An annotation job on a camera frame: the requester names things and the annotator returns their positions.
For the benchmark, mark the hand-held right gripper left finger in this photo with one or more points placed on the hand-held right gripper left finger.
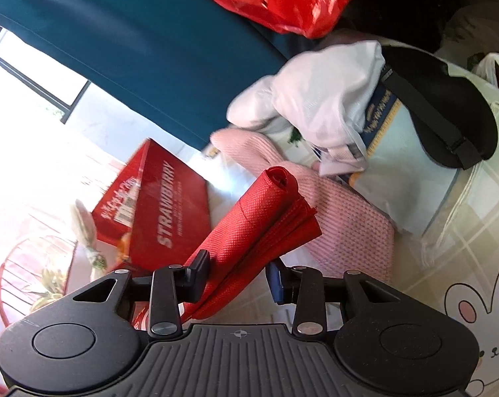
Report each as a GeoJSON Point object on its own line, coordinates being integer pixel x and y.
{"type": "Point", "coordinates": [197, 273]}

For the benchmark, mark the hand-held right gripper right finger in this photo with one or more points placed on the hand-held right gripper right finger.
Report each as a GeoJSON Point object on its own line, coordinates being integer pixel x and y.
{"type": "Point", "coordinates": [275, 283]}

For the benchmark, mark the red non-woven bag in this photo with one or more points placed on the red non-woven bag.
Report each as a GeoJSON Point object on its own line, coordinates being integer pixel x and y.
{"type": "Point", "coordinates": [249, 231]}

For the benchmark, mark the red cardboard box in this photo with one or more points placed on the red cardboard box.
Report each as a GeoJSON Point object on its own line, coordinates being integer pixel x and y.
{"type": "Point", "coordinates": [170, 215]}

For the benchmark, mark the pink knitted cloth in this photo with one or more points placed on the pink knitted cloth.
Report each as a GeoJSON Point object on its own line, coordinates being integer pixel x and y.
{"type": "Point", "coordinates": [348, 231]}

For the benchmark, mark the white cloth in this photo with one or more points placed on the white cloth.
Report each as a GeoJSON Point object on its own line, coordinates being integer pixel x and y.
{"type": "Point", "coordinates": [315, 91]}

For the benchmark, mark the black eye mask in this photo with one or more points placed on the black eye mask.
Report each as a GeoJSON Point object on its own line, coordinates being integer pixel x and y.
{"type": "Point", "coordinates": [439, 99]}

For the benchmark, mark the white pouch with blue label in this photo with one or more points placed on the white pouch with blue label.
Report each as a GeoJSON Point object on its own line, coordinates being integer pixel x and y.
{"type": "Point", "coordinates": [410, 182]}

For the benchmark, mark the checked bunny tablecloth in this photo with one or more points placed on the checked bunny tablecloth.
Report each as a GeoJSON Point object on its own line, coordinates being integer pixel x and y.
{"type": "Point", "coordinates": [460, 256]}

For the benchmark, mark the blue curtain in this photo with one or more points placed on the blue curtain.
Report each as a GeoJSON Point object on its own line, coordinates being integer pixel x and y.
{"type": "Point", "coordinates": [129, 49]}

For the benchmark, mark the window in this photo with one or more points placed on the window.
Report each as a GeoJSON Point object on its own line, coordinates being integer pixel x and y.
{"type": "Point", "coordinates": [26, 70]}

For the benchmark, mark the red plastic bag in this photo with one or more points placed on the red plastic bag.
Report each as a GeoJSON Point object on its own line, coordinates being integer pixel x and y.
{"type": "Point", "coordinates": [295, 0]}

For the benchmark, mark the crumpled white plastic bag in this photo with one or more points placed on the crumpled white plastic bag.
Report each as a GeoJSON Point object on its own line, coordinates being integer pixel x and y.
{"type": "Point", "coordinates": [487, 66]}

